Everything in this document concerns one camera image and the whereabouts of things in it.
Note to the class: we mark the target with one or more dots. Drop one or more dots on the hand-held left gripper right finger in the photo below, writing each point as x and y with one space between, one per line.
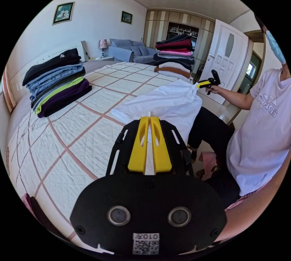
161 154

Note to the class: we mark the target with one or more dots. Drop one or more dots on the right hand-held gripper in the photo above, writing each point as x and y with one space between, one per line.
207 83

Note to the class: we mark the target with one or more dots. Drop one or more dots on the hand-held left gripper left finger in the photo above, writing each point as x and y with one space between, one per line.
137 152

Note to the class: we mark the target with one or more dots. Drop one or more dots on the white short sleeve shirt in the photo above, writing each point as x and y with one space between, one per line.
168 102

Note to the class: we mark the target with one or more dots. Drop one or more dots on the person's right forearm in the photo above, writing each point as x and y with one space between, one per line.
236 99

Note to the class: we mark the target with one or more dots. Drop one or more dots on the person's left forearm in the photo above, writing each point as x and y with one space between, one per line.
254 217

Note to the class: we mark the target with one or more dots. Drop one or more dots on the person's right hand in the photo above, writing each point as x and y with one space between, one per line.
214 90

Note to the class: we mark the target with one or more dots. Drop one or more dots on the white door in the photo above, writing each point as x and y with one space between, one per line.
225 65

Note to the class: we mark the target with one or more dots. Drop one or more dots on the pile of clothes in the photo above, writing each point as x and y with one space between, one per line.
56 83
175 59

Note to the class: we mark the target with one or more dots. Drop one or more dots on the bed with checked quilt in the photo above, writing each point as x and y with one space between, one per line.
79 143

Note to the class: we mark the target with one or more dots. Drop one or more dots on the beige striped cupboard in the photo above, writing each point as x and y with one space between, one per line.
162 24

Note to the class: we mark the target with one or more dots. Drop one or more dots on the person's body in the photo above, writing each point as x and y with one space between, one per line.
261 133

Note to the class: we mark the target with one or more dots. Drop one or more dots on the grey sofa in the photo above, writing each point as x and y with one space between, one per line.
127 53

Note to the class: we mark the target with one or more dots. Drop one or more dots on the small framed picture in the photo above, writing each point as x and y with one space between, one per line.
126 17

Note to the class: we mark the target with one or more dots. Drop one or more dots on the table lamp with dotted shade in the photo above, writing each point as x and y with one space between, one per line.
102 44

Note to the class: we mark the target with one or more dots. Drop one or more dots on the large framed flower picture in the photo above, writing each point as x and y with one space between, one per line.
63 13

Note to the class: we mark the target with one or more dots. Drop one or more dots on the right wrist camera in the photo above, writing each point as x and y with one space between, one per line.
215 75

